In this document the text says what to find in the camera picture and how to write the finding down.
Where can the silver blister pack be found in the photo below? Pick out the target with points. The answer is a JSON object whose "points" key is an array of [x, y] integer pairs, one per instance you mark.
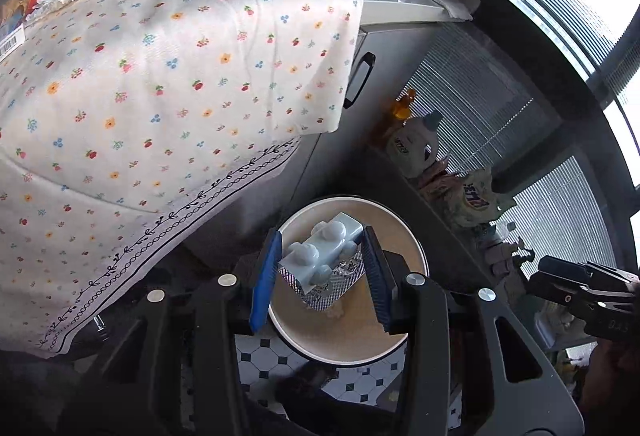
{"points": [[325, 295]]}

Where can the white round waste bin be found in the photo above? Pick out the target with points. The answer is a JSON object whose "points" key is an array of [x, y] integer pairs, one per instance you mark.
{"points": [[350, 336]]}

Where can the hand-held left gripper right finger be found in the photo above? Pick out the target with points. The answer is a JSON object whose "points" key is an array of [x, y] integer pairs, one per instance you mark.
{"points": [[377, 286]]}

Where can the white dish towel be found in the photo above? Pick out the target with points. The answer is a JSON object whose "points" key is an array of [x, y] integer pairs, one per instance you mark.
{"points": [[445, 1]]}

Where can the packet with barcode label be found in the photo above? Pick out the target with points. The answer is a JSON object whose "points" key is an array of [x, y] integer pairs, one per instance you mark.
{"points": [[11, 41]]}

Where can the white detergent bottle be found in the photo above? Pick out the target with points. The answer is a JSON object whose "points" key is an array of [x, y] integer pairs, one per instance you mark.
{"points": [[415, 143]]}

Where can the grey sink cabinet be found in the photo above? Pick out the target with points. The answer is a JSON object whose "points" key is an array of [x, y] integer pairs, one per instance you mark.
{"points": [[390, 46]]}

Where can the person's foot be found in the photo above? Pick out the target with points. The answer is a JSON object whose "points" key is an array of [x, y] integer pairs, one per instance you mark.
{"points": [[310, 391]]}

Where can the small dark pump bottle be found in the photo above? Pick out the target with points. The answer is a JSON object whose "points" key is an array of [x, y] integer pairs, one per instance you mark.
{"points": [[522, 258]]}

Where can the floral white tablecloth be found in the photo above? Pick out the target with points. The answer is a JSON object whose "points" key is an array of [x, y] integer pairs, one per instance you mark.
{"points": [[150, 116]]}

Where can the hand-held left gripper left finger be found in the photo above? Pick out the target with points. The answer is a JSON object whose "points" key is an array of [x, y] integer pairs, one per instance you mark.
{"points": [[265, 281]]}

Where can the person's right forearm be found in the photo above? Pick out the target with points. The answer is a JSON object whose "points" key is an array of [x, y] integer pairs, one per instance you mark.
{"points": [[607, 376]]}

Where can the small white bottle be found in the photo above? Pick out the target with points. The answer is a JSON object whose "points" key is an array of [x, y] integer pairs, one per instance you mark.
{"points": [[497, 238]]}

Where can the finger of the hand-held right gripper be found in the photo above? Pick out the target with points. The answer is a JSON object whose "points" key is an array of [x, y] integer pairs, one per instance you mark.
{"points": [[555, 288], [562, 265]]}

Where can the orange bottle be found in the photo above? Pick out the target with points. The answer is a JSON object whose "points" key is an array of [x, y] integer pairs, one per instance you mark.
{"points": [[405, 106]]}

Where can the green white detergent bag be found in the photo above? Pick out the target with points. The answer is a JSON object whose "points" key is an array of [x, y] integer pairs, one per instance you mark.
{"points": [[480, 201]]}

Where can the brown paper packets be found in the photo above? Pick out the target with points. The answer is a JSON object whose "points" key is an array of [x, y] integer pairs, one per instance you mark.
{"points": [[437, 181]]}

